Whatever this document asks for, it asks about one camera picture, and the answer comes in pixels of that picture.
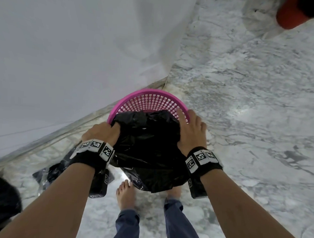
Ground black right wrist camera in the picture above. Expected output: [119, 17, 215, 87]
[186, 174, 210, 200]

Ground person's right foot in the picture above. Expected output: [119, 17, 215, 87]
[165, 184, 183, 201]

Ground black plastic garbage bag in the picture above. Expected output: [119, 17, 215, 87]
[106, 107, 193, 195]

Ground pink plastic mesh basket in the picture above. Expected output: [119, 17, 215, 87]
[107, 87, 191, 130]

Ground person's left forearm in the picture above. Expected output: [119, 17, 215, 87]
[0, 157, 102, 238]

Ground person's right hand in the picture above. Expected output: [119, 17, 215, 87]
[174, 108, 209, 157]

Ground person's foot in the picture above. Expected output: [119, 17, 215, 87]
[115, 179, 137, 213]
[165, 184, 183, 201]

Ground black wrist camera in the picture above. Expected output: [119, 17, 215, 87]
[88, 168, 111, 200]
[186, 174, 210, 200]

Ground red round object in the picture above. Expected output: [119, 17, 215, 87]
[275, 0, 314, 31]

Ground pack of black plastic bags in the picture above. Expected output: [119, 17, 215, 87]
[31, 147, 78, 196]

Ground black wristband with markers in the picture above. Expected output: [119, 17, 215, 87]
[184, 146, 225, 177]
[70, 137, 116, 174]

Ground person's left hand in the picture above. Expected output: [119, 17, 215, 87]
[81, 121, 122, 148]

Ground black right wristband with markers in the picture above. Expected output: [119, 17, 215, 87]
[184, 146, 225, 177]

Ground person's right forearm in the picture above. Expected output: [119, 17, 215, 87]
[196, 168, 314, 238]

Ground blue trousers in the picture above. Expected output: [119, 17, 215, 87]
[114, 196, 209, 238]

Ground black left wristband with markers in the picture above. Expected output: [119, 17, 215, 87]
[70, 137, 116, 174]

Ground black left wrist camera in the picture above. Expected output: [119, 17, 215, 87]
[88, 168, 111, 200]

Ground white fabric sheet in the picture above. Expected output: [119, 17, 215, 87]
[0, 0, 199, 175]

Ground person's left foot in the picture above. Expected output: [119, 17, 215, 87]
[115, 179, 137, 213]

